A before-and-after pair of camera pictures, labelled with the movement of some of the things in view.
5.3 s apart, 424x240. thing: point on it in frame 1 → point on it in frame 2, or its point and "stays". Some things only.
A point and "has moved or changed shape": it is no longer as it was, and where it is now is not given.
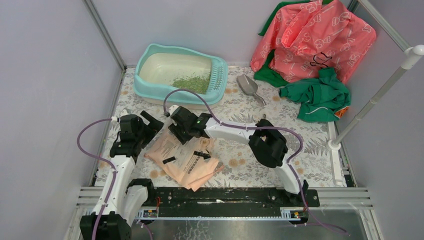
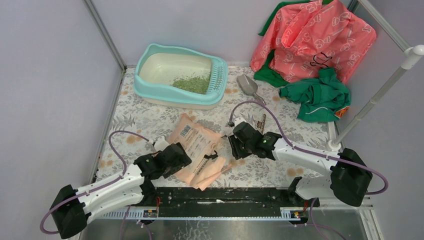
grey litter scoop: x=247 y=86 stays
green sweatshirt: x=321 y=98 stays
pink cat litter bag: x=194 y=163 has moved or changed shape
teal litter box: x=161 y=70 stays
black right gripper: x=174 y=128 → x=236 y=152
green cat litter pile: x=198 y=84 stays
